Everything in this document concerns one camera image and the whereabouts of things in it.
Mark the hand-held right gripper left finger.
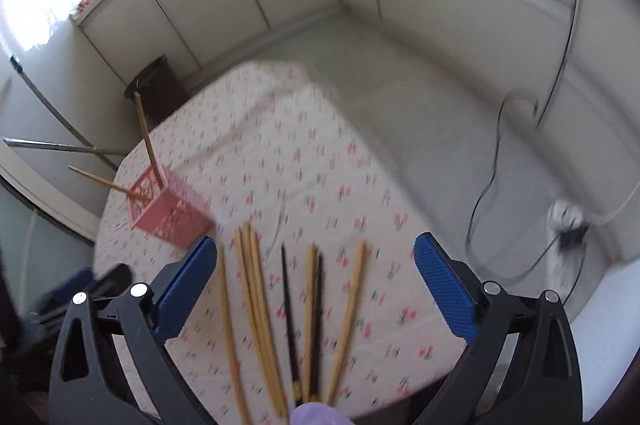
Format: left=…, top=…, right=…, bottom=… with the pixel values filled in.
left=48, top=236, right=219, bottom=425

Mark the metal rod frame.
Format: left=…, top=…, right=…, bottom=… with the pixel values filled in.
left=0, top=55, right=121, bottom=171

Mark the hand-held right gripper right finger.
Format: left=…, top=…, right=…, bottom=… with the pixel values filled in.
left=413, top=232, right=583, bottom=425

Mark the black chopstick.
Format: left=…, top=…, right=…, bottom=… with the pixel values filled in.
left=310, top=254, right=325, bottom=401
left=280, top=244, right=302, bottom=401

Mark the white cable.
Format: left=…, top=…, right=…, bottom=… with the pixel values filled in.
left=582, top=185, right=640, bottom=226

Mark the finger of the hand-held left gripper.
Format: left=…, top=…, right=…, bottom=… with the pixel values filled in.
left=50, top=262, right=133, bottom=306

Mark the bunch of wooden chopsticks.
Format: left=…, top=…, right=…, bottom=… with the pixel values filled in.
left=218, top=220, right=368, bottom=425

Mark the long black wall cable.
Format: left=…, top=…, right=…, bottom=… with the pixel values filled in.
left=537, top=0, right=587, bottom=128

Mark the tan wooden chopstick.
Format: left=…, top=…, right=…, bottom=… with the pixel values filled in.
left=68, top=166, right=151, bottom=202
left=132, top=91, right=167, bottom=187

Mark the dark trash bin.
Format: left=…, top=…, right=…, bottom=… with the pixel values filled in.
left=124, top=54, right=191, bottom=126

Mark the cherry print tablecloth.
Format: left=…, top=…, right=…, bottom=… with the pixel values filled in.
left=94, top=61, right=481, bottom=425

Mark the pink perforated plastic basket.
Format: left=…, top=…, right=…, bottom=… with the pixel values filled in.
left=125, top=168, right=213, bottom=251

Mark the purple object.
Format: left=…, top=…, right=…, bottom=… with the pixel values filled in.
left=292, top=402, right=353, bottom=425

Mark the white power strip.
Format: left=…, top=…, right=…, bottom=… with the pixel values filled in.
left=547, top=199, right=590, bottom=288

